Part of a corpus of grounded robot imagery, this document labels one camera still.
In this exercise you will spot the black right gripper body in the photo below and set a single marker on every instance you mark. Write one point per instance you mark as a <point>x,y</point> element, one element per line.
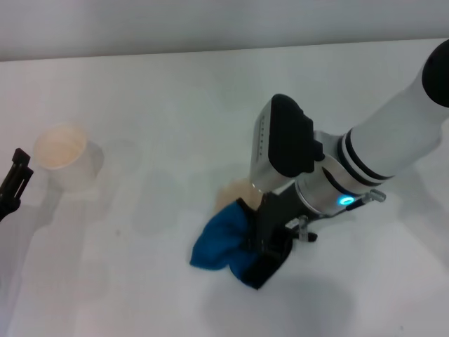
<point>280,214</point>

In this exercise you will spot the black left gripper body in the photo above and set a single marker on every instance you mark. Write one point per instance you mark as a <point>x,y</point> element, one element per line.
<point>5,209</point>

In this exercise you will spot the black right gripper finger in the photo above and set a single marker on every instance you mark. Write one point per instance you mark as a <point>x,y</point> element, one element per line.
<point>280,249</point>
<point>254,244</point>

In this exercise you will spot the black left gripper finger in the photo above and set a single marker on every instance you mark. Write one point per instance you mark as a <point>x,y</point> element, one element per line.
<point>19,175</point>

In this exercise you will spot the blue rag with black edge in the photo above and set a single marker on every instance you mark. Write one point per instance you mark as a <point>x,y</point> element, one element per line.
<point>221,238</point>

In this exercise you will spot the white paper cup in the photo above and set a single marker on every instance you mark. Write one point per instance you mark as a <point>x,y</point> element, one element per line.
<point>70,158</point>

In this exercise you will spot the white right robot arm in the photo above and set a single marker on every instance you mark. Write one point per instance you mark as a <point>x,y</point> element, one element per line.
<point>386,140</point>

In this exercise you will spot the brown water stain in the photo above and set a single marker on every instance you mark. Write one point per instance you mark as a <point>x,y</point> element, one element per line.
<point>235,191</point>

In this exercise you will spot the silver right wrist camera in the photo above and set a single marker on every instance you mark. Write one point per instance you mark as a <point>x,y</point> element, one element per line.
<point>287,140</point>

